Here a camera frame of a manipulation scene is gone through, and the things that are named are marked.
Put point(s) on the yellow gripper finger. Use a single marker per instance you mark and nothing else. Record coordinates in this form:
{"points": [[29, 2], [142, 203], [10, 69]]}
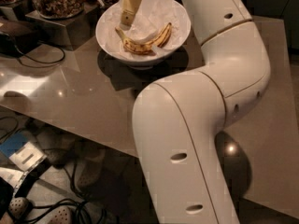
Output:
{"points": [[128, 11]]}

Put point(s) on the spotted yellow banana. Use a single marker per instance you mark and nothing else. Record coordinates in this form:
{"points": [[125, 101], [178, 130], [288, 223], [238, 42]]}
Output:
{"points": [[143, 48]]}

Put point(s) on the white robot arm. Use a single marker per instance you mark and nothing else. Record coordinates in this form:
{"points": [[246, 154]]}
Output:
{"points": [[175, 119]]}

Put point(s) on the white ceramic bowl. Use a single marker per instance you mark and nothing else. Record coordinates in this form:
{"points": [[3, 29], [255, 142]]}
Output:
{"points": [[141, 59]]}

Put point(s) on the white paper liner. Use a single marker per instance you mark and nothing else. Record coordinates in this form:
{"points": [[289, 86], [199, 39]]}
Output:
{"points": [[152, 19]]}

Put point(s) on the metal stand block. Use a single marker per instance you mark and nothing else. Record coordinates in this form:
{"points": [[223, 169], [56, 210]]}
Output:
{"points": [[68, 33], [17, 11]]}

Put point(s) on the dark brown device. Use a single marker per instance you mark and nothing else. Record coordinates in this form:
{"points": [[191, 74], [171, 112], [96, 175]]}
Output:
{"points": [[17, 37]]}

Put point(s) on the grey clog shoe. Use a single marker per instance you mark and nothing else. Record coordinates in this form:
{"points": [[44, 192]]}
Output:
{"points": [[92, 167]]}

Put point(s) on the blue and white box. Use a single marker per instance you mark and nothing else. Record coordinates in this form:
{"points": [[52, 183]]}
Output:
{"points": [[22, 152]]}

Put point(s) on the beige clog shoe pair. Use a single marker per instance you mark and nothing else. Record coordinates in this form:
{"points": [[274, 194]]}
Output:
{"points": [[21, 211]]}

